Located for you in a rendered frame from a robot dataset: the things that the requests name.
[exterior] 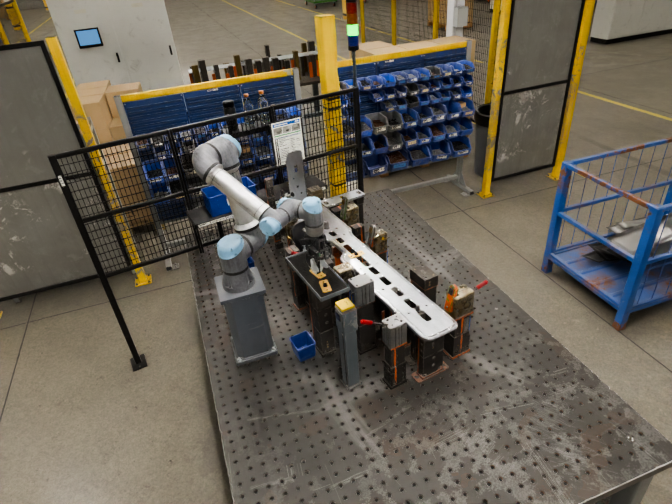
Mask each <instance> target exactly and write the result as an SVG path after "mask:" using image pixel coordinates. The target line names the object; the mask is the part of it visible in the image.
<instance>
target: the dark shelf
mask: <svg viewBox="0 0 672 504"><path fill-rule="evenodd" d="M305 179H306V187H307V188H309V187H312V186H316V185H318V186H319V187H320V188H322V190H326V189H328V185H327V184H325V183H324V182H323V181H321V180H320V179H319V178H317V177H316V176H314V175H309V176H306V177H305ZM273 189H274V196H275V198H276V199H275V203H276V205H277V204H278V202H279V200H280V199H281V194H280V190H281V189H282V190H283V191H284V194H285V193H288V195H289V194H290V191H289V184H288V182H285V183H281V184H278V185H275V186H273ZM256 194H257V197H259V198H260V199H261V200H262V201H264V202H265V203H266V204H267V205H268V200H267V194H266V188H264V189H261V190H257V191H256ZM186 214H187V216H188V218H189V219H190V221H191V222H192V224H193V226H194V227H195V229H198V228H201V227H205V226H208V225H211V224H214V223H217V222H220V221H224V220H227V219H230V218H234V216H233V213H232V212H229V213H225V214H222V215H219V216H215V217H212V216H211V214H210V213H209V212H208V210H207V209H206V207H205V206H202V207H199V208H195V209H192V210H188V211H186Z"/></svg>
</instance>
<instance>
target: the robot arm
mask: <svg viewBox="0 0 672 504"><path fill-rule="evenodd" d="M241 152H242V151H241V146H240V144H239V143H238V141H237V140H236V139H235V138H233V137H232V136H230V135H227V134H223V135H220V136H216V137H215V138H214V139H212V140H210V141H208V142H206V143H204V144H201V145H199V146H198V147H197V148H196V149H195V150H194V152H193V155H192V164H193V167H194V170H195V171H196V173H197V174H198V176H199V177H200V178H201V179H202V180H203V181H205V182H206V183H207V184H212V185H214V186H215V187H216V188H217V189H219V190H220V191H221V192H222V193H224V194H225V195H226V196H227V199H228V202H229V205H230V208H231V210H232V213H233V216H234V219H235V222H236V224H235V226H234V229H235V232H236V234H229V236H227V235H226V236H224V237H223V238H222V239H220V241H219V242H218V244H217V249H218V255H219V258H220V262H221V266H222V270H223V277H222V286H223V289H224V290H225V291H226V292H228V293H242V292H245V291H247V290H249V289H251V288H252V287H253V286H254V284H255V282H256V280H255V276H254V274H253V272H252V271H251V269H250V268H249V266H248V261H247V259H248V258H249V257H250V256H251V255H252V254H253V253H255V252H256V251H257V250H258V249H259V248H261V247H263V245H264V244H265V243H266V242H267V240H268V236H273V235H275V234H276V233H278V232H279V231H280V230H281V229H282V228H283V227H285V226H286V225H287V224H288V223H289V222H291V221H292V220H293V219H294V218H297V219H302V220H305V228H306V234H307V237H303V238H301V239H300V240H299V242H300V245H307V244H309V245H307V246H308V247H307V248H306V249H307V252H306V262H307V263H308V265H309V267H310V268H311V270H312V271H313V272H314V273H315V274H317V272H319V271H320V273H321V272H322V269H323V267H325V268H328V265H327V263H326V262H325V260H327V259H329V257H330V258H331V248H330V247H329V246H328V245H326V244H325V242H324V240H326V237H325V236H324V225H323V224H324V223H323V215H322V206H321V200H320V199H319V198H317V197H307V198H305V199H304V200H303V201H300V200H295V199H292V198H281V199H280V200H279V202H278V204H277V209H276V210H274V209H273V208H271V207H270V206H269V205H267V204H266V203H265V202H264V201H262V200H261V199H260V198H259V197H257V196H256V195H255V194H254V193H252V192H251V191H250V190H249V189H247V188H246V187H245V186H244V185H243V182H242V179H241V176H240V173H239V170H238V168H239V166H240V162H239V159H238V158H239V157H240V155H241ZM328 249H329V250H330V254H329V252H328ZM324 259H325V260H324ZM316 263H317V264H318V267H317V265H316Z"/></svg>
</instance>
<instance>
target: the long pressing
mask: <svg viewBox="0 0 672 504"><path fill-rule="evenodd" d="M321 206H322V215H323V222H324V221H325V220H326V221H328V223H329V229H324V234H325V235H326V240H327V242H329V243H332V244H333V245H334V246H335V247H336V248H337V249H339V250H340V251H341V252H342V255H341V257H340V262H341V263H345V262H349V263H350V264H351V265H353V266H354V268H356V269H357V270H358V271H359V273H360V274H363V273H367V274H368V275H369V276H370V277H371V278H372V279H374V290H375V296H376V297H377V298H378V299H379V300H380V301H381V302H383V303H384V304H385V305H386V306H387V307H388V308H389V309H390V310H391V311H392V312H393V313H394V314H397V313H399V314H400V315H401V316H402V317H403V318H404V319H405V320H406V321H407V326H408V327H409V328H410V329H411V330H412V331H413V332H414V333H415V334H416V335H417V336H418V337H419V338H420V339H421V340H424V341H433V340H435V339H437V338H439V337H441V336H443V335H446V334H448V333H450V332H452V331H454V330H456V329H457V327H458V323H457V321H456V320H454V319H453V318H452V317H451V316H450V315H448V314H447V313H446V312H445V311H444V310H442V309H441V308H440V307H439V306H438V305H436V304H435V303H434V302H433V301H432V300H431V299H429V298H428V297H427V296H426V295H425V294H423V293H422V292H421V291H420V290H419V289H417V288H416V287H415V286H414V285H413V284H411V283H410V282H409V281H408V280H407V279H405V278H404V277H403V276H402V275H401V274H399V273H398V272H397V271H396V270H395V269H393V268H392V267H391V266H390V265H389V264H388V263H386V262H385V261H384V260H383V259H382V258H380V257H379V256H378V255H377V254H376V253H374V252H373V251H372V250H371V249H370V248H368V247H367V246H366V245H365V244H364V243H362V242H361V241H360V240H359V239H358V238H356V237H355V236H354V235H353V234H352V229H351V228H350V227H349V226H348V225H346V224H345V223H344V222H343V221H342V220H340V219H339V218H338V217H337V216H335V215H334V214H333V213H332V212H331V211H329V210H328V209H327V208H326V207H325V206H323V205H322V204H321ZM336 228H337V229H336ZM330 232H334V233H335V234H336V235H335V236H331V235H330V234H329V233H330ZM343 234H345V235H343ZM339 238H341V239H342V240H343V241H344V242H343V243H339V242H338V241H337V240H336V239H339ZM345 245H349V246H350V247H351V248H352V249H353V250H354V251H355V252H358V251H361V250H362V251H363V252H364V253H365V254H364V255H361V257H362V258H363V259H365V260H366V261H367V262H368V263H369V264H370V266H364V265H363V264H362V263H361V262H360V261H359V260H358V259H357V257H355V258H353V259H351V258H350V257H349V256H348V255H350V254H351V253H350V252H349V251H348V250H347V249H346V248H344V247H343V246H345ZM376 262H377V263H376ZM370 267H374V268H375V269H376V270H377V271H378V272H379V274H377V275H375V274H373V273H372V272H371V271H370V270H369V269H368V268H370ZM381 277H385V278H386V279H387V280H388V281H389V282H391V284H390V285H386V284H384V283H383V282H382V281H381V280H380V278H381ZM392 288H397V289H398V290H400V291H401V292H402V293H403V294H404V295H403V296H398V295H397V294H396V293H394V292H393V291H392V290H391V289H392ZM382 289H384V290H382ZM406 299H410V300H411V301H412V302H413V303H414V304H415V305H420V311H423V312H425V313H426V314H427V315H428V316H429V317H430V318H431V319H432V320H430V321H425V320H424V319H423V318H422V317H421V316H420V315H419V314H418V312H420V311H416V310H415V308H416V307H415V308H411V307H410V306H409V305H408V304H407V303H405V302H404V300H406ZM425 305H427V306H425ZM408 313H410V314H408Z"/></svg>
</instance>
